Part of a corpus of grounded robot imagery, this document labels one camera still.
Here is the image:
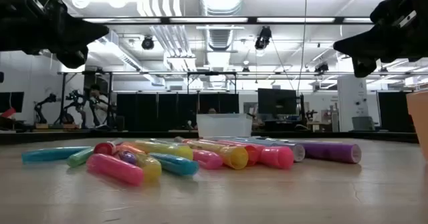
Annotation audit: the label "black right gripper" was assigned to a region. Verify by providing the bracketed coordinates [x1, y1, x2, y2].
[333, 0, 428, 79]

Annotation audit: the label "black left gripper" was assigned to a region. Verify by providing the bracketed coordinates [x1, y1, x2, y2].
[0, 0, 110, 70]

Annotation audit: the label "purple highlighter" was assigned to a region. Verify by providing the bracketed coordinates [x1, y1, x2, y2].
[267, 140, 362, 164]
[118, 150, 137, 166]

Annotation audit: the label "green highlighter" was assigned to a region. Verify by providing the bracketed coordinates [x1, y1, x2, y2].
[66, 146, 96, 168]

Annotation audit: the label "orange highlighter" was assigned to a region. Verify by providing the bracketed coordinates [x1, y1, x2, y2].
[116, 143, 145, 155]

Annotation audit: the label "pink highlighter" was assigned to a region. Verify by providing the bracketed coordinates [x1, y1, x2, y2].
[192, 149, 224, 171]
[86, 153, 145, 187]
[217, 139, 296, 171]

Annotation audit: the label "yellow highlighter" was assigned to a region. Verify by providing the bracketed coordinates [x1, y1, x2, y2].
[135, 153, 163, 182]
[182, 139, 249, 171]
[133, 140, 194, 161]

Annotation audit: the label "red highlighter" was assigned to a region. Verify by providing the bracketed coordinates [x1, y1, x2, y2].
[200, 139, 260, 166]

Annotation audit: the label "white column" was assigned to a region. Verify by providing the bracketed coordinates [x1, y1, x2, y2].
[336, 75, 369, 132]

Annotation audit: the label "black ceiling spotlight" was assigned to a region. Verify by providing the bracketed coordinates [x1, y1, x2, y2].
[253, 25, 273, 50]
[314, 62, 330, 75]
[140, 35, 156, 51]

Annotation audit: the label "black partition panel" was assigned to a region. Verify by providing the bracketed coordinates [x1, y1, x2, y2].
[377, 90, 416, 133]

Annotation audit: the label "grey box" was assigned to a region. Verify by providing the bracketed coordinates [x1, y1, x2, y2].
[351, 116, 376, 132]

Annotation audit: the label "cluttered background desk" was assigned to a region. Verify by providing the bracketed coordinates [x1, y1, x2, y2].
[297, 102, 338, 133]

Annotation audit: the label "white ceiling pipes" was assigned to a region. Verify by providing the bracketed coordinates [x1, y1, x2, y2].
[138, 0, 198, 72]

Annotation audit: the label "red object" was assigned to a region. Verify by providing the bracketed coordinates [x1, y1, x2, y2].
[0, 107, 17, 120]

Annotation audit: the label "black computer monitor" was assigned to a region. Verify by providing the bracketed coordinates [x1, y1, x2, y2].
[257, 88, 298, 116]

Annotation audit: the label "black partition panels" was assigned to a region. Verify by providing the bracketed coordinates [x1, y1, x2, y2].
[116, 92, 240, 132]

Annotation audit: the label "clear plastic bin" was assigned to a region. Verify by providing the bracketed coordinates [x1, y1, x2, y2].
[196, 113, 253, 139]

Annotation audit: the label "thin hanging cable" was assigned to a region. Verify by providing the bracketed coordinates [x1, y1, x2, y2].
[296, 0, 308, 96]

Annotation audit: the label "black background station frame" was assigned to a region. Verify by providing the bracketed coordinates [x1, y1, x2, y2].
[56, 70, 239, 131]

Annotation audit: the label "black wall screen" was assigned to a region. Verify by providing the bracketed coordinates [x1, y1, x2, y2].
[0, 91, 25, 114]

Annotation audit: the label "black metal table frame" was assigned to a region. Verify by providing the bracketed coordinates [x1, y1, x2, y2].
[0, 130, 419, 146]

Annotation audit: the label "silver ventilation duct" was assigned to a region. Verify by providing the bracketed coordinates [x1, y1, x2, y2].
[197, 0, 246, 91]

